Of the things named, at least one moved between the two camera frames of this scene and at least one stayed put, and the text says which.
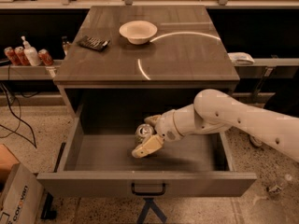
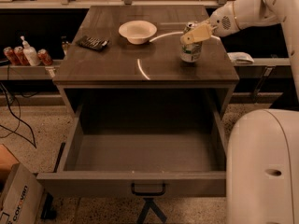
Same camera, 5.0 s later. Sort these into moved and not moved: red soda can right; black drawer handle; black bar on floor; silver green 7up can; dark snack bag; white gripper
Moved: white gripper; silver green 7up can
Not moved: red soda can right; dark snack bag; black bar on floor; black drawer handle
